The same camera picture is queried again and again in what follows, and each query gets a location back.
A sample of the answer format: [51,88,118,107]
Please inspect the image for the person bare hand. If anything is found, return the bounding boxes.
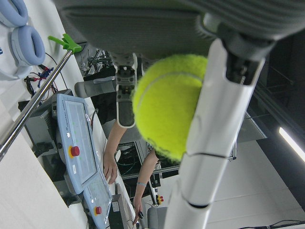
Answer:
[132,196,145,225]
[102,152,118,185]

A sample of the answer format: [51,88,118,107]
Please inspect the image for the left robot dexterous hand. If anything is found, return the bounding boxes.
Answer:
[53,0,305,229]

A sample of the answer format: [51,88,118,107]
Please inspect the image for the yellow green tennis ball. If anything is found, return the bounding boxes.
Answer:
[132,53,209,161]

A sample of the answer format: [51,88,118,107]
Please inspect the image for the person forearm with wristband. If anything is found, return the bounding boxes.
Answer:
[134,148,161,200]

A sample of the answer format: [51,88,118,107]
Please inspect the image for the person bare forearm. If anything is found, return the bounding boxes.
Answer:
[103,118,125,158]

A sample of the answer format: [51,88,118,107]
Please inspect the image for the blue grey teach pendant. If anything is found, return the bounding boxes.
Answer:
[82,183,113,229]

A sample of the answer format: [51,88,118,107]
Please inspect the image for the teach pendant under plastic film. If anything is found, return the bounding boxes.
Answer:
[55,93,106,196]

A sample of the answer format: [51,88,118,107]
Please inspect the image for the black controller box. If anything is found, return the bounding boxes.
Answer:
[18,89,75,157]

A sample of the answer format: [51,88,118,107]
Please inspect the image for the light blue headphones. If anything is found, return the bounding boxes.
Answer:
[0,0,46,81]

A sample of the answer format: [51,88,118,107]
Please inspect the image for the ceiling strip light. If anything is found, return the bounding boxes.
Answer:
[278,127,305,164]

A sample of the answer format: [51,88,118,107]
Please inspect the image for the metal reacher grabber green handle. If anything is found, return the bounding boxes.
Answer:
[0,33,82,163]

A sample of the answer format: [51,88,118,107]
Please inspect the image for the red and black wires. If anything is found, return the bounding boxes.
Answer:
[23,64,59,96]

